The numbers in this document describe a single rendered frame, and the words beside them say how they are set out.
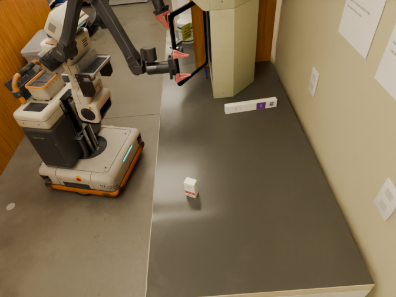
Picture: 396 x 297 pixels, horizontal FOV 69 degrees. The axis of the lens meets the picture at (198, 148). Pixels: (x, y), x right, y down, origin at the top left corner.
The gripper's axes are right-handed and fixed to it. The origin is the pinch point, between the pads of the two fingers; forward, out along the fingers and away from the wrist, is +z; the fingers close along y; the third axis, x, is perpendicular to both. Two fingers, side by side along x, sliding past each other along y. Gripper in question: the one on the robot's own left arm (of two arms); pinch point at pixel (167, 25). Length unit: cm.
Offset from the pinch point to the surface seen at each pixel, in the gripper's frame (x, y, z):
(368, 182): -6, -106, 62
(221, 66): -10.0, -24.9, 27.4
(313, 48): -37, -60, 30
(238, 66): -19.1, -25.2, 31.6
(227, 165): 19, -59, 58
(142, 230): 71, 23, 119
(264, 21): -54, -8, 20
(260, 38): -51, -3, 29
